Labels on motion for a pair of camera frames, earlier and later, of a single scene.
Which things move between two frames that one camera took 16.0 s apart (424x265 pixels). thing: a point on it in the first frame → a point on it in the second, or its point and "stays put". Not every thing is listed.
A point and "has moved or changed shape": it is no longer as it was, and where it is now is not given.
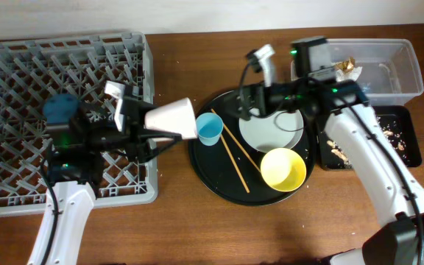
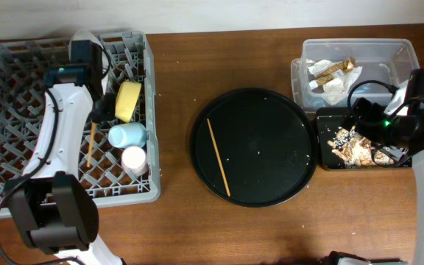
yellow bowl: x=283 y=169 has moved or changed shape
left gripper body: x=132 y=140 → x=105 y=107
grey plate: x=277 y=130 → x=87 y=35
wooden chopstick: x=238 y=143 has moved or changed shape
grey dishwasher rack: x=14 y=79 stays put
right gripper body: x=280 y=96 → x=375 y=124
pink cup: x=177 y=117 → x=134 y=160
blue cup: x=209 y=127 has moved or changed shape
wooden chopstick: x=235 y=164 → x=218 y=155
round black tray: x=258 y=161 stays put
